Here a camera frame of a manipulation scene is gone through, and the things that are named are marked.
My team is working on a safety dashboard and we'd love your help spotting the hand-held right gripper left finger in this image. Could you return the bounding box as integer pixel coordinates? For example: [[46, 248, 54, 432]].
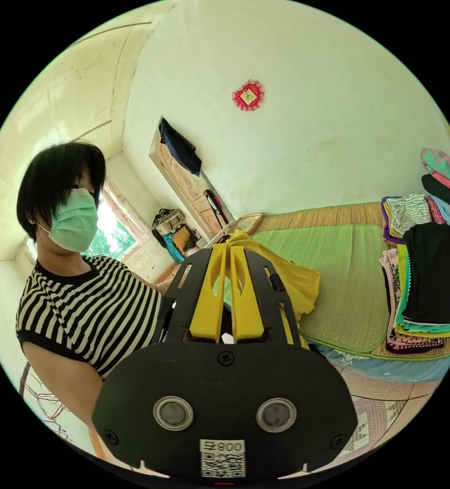
[[189, 244, 229, 340]]

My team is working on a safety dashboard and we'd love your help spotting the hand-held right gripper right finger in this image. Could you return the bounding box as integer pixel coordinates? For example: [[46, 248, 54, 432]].
[[229, 246, 267, 341]]

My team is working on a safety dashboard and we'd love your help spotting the yellow short sleeve shirt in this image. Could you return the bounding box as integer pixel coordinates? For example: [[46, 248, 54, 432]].
[[224, 229, 322, 326]]

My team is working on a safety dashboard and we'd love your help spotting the heap of bags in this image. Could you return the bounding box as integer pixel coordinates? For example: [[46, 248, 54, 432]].
[[151, 208, 204, 264]]

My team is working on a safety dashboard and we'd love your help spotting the bed with green woven mat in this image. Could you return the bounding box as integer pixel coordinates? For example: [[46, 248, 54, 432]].
[[154, 202, 450, 384]]

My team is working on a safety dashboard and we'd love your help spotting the wooden door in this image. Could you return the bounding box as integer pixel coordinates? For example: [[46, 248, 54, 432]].
[[148, 114, 236, 238]]

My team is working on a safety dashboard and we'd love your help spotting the window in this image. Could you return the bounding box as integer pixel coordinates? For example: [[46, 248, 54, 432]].
[[80, 178, 150, 264]]

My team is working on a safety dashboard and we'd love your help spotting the person's body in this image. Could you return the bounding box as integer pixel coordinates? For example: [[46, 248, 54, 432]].
[[15, 139, 165, 459]]

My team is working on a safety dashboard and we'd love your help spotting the dark garment hanging on door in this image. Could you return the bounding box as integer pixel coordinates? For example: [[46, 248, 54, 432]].
[[159, 117, 203, 177]]

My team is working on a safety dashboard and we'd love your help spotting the pile of clothes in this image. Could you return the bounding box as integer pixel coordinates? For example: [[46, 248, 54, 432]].
[[379, 148, 450, 355]]

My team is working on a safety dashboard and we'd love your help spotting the red wall ornament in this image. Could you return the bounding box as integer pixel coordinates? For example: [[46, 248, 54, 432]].
[[231, 78, 266, 113]]

